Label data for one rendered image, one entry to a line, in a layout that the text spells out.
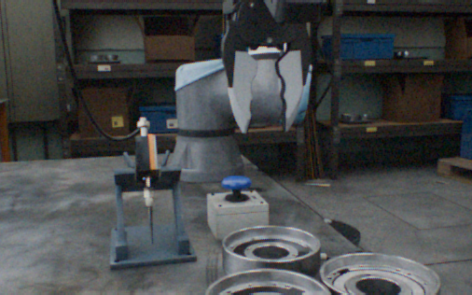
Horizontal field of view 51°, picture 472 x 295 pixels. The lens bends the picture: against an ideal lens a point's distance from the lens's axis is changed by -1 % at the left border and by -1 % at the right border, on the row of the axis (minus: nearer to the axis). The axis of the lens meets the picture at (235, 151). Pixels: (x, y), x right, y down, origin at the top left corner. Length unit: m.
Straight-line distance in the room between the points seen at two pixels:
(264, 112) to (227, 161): 0.12
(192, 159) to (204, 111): 0.09
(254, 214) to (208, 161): 0.31
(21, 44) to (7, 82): 0.32
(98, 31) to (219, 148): 3.55
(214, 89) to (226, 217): 0.36
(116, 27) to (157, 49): 0.65
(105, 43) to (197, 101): 3.52
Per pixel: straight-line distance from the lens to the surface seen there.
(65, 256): 0.65
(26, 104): 4.27
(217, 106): 0.95
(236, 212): 0.65
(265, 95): 0.93
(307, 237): 0.57
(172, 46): 3.91
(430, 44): 5.33
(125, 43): 4.44
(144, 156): 0.62
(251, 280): 0.48
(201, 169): 0.95
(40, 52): 4.24
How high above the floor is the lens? 1.03
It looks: 11 degrees down
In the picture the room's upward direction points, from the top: 1 degrees counter-clockwise
